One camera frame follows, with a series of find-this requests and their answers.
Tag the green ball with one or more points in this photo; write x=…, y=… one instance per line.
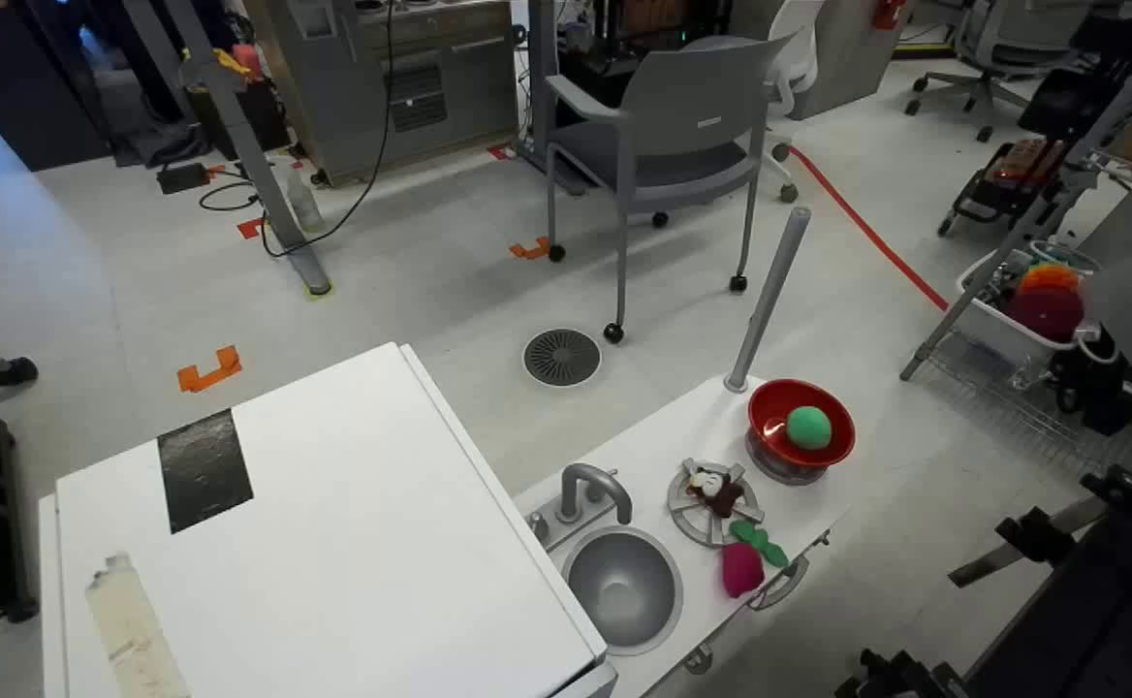
x=806, y=428

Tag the red bowl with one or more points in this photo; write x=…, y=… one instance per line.
x=774, y=446

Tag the round dark floor cover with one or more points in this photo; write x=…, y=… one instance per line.
x=561, y=357

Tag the grey toy faucet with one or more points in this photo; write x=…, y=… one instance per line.
x=575, y=489

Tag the small black white toy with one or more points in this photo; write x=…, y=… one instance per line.
x=710, y=489

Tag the grey pole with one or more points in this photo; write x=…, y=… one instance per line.
x=769, y=302

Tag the metal sink basin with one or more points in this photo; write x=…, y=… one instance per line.
x=620, y=586

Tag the white countertop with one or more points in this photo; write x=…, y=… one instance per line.
x=375, y=545

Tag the pink plush toy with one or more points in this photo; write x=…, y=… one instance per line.
x=743, y=573

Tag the grey metal cabinet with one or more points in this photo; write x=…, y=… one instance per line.
x=358, y=78

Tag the grey metal stand leg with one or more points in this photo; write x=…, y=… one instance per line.
x=256, y=156
x=1055, y=179

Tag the white basket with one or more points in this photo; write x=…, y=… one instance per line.
x=985, y=316

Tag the black tripod clamp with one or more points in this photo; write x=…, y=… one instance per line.
x=896, y=678

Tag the black cart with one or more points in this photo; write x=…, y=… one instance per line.
x=1015, y=178

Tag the red ball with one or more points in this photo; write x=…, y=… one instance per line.
x=1048, y=307

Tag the beige tape strip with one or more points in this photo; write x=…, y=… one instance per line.
x=133, y=634

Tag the grey office chair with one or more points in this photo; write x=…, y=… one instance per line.
x=999, y=42

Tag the black equipment frame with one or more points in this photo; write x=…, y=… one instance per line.
x=1109, y=607

